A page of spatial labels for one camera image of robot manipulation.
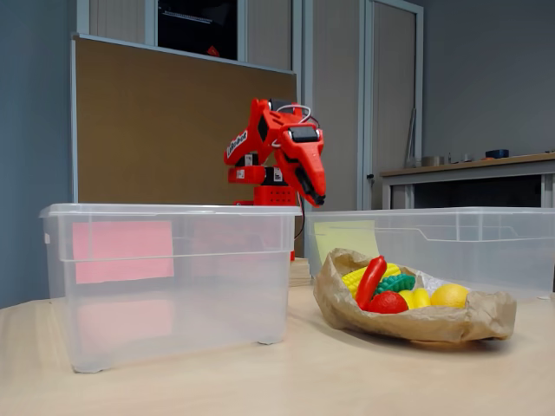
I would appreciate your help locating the crumpled brown paper bag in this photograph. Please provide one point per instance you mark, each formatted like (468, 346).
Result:
(412, 325)

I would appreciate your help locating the red toy chili pepper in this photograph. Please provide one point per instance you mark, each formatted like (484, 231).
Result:
(370, 281)

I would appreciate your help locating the yellow toy banana bunch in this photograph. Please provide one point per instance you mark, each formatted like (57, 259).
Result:
(418, 298)

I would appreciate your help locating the yellow toy corn cob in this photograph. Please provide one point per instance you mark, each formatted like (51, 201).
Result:
(352, 281)

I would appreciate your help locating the brown cork pin board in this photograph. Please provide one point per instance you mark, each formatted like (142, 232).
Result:
(108, 86)

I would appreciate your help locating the low sideboard with wooden top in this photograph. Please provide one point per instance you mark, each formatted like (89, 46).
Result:
(477, 173)

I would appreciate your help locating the leaning metal rods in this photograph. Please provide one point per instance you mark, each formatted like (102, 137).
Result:
(411, 143)

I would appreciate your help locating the grey open shelf cabinet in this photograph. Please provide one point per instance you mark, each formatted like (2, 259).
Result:
(269, 30)

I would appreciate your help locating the pink paper note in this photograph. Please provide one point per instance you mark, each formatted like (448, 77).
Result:
(121, 251)

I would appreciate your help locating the small grey cup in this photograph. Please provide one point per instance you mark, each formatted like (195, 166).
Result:
(466, 158)

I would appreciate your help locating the grey tambour door cabinet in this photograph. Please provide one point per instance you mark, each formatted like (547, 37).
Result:
(399, 65)

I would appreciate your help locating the wooden base block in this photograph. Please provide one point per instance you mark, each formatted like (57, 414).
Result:
(300, 273)

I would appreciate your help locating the red robot arm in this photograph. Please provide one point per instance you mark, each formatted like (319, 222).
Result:
(260, 117)

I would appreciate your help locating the red tomato toy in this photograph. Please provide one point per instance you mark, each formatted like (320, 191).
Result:
(388, 303)

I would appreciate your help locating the yellow toy lemon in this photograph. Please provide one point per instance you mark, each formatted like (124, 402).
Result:
(450, 295)

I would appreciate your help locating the flat blue object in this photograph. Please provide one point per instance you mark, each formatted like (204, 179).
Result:
(497, 154)

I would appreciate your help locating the round metal tin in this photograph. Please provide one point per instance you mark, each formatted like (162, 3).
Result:
(433, 161)

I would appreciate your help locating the black appliance with red logo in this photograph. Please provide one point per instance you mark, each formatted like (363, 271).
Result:
(195, 34)

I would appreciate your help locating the green knobbly toy vegetable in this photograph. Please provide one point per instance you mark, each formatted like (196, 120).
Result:
(396, 282)

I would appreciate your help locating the yellow paper note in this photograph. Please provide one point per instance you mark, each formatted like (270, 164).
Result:
(342, 236)

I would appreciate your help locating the clear plastic bin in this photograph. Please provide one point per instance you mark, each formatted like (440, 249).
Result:
(477, 260)
(217, 303)

